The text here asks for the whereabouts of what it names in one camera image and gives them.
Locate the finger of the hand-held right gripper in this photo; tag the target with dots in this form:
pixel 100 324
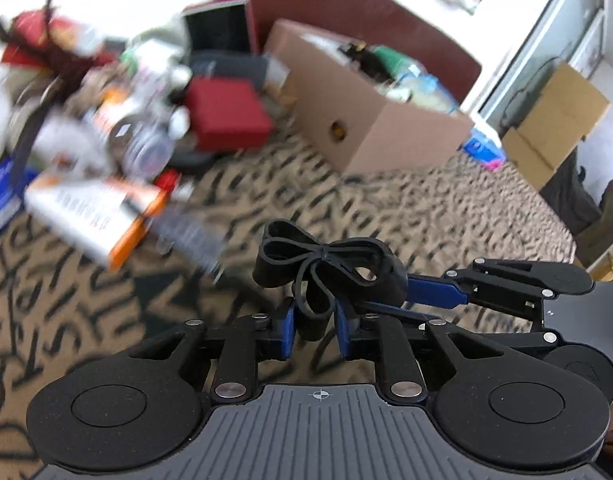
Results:
pixel 436 292
pixel 396 311

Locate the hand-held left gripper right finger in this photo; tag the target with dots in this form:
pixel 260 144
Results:
pixel 342 334

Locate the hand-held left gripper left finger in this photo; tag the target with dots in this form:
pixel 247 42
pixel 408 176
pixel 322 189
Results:
pixel 288 331

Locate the black rubber band bundle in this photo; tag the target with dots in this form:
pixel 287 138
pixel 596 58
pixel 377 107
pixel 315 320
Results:
pixel 326 260

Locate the brown cardboard box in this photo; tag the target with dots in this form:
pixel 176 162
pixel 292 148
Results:
pixel 326 95

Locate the silver wrapped item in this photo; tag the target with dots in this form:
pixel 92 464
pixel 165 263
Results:
pixel 191 235

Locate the blue packet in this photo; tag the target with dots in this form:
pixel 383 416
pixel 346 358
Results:
pixel 481 150

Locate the dark bag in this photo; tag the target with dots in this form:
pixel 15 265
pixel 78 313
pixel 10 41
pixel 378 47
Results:
pixel 571 195

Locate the folded cardboard box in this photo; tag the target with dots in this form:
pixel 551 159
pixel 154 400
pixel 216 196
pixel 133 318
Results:
pixel 551 125

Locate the closed red box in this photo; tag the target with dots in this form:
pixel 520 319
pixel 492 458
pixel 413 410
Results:
pixel 226 115

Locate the clear plastic bottle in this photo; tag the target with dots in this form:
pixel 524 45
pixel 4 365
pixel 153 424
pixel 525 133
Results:
pixel 146 150

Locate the green packet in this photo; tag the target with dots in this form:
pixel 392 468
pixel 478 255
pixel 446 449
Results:
pixel 394 57

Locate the dark grey box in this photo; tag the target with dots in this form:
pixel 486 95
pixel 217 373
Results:
pixel 236 67

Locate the brown wooden headboard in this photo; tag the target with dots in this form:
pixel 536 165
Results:
pixel 386 15

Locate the open red box black interior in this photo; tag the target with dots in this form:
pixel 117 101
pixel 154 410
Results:
pixel 216 25

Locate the blue box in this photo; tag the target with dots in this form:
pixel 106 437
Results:
pixel 1 200

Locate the red flat item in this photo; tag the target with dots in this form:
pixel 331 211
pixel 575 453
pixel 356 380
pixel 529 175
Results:
pixel 61 30

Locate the metal door frame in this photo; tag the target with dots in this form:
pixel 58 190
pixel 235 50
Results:
pixel 551 20

